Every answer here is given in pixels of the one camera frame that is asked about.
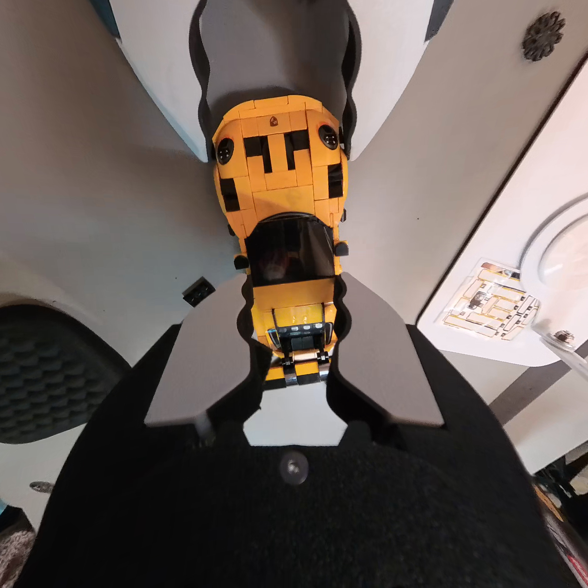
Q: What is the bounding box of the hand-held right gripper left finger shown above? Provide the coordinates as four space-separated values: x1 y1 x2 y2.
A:
144 277 273 442

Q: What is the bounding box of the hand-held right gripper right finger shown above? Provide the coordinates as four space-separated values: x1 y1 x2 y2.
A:
325 272 445 429

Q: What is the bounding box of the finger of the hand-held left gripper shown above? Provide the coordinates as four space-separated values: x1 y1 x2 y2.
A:
112 0 217 162
342 0 435 162

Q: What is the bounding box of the dark studded lego plate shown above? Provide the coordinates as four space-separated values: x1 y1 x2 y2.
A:
182 277 216 307

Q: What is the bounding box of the yellow lego car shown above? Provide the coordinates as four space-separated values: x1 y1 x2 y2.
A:
212 96 351 392

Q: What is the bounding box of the lego sticker sheet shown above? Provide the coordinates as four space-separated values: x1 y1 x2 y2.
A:
443 258 541 341

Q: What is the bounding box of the black lego wheel rim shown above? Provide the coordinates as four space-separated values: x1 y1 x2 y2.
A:
521 11 567 62

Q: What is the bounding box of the lego set box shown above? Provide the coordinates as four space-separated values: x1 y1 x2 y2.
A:
533 464 588 588

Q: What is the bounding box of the white desk stand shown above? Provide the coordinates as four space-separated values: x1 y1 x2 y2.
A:
416 60 588 368

